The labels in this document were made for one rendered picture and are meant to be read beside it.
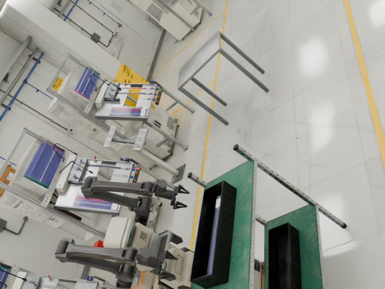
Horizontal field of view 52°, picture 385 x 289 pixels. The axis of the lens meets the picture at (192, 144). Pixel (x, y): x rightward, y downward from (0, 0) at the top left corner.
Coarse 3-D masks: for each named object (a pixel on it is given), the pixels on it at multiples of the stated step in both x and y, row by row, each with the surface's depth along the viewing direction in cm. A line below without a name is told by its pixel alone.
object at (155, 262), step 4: (152, 256) 210; (160, 256) 210; (148, 260) 207; (152, 260) 208; (156, 260) 208; (148, 264) 207; (152, 264) 207; (156, 264) 208; (160, 264) 210; (156, 268) 209; (156, 272) 207
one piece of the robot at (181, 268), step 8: (136, 224) 252; (144, 224) 256; (136, 232) 247; (144, 232) 252; (136, 240) 245; (144, 240) 250; (136, 248) 242; (176, 248) 265; (176, 256) 261; (184, 256) 266; (192, 256) 266; (136, 264) 238; (168, 264) 258; (176, 264) 258; (184, 264) 262; (176, 272) 256; (184, 272) 257; (160, 280) 257; (176, 280) 254; (184, 280) 253; (176, 288) 263; (184, 288) 260
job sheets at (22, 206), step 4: (20, 204) 434; (24, 204) 432; (28, 204) 432; (16, 208) 442; (20, 208) 440; (24, 208) 438; (28, 208) 437; (32, 208) 436; (36, 208) 435; (24, 212) 446; (28, 212) 444; (32, 212) 443; (36, 212) 442; (40, 212) 441; (32, 216) 451; (36, 216) 449; (40, 216) 448; (44, 216) 446; (52, 216) 444; (52, 220) 451; (56, 220) 449; (60, 220) 448
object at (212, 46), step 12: (216, 36) 451; (204, 48) 461; (216, 48) 430; (192, 60) 470; (204, 60) 439; (252, 60) 480; (180, 72) 481; (192, 72) 448; (264, 72) 488; (180, 84) 457; (192, 96) 465; (216, 96) 513; (204, 108) 475
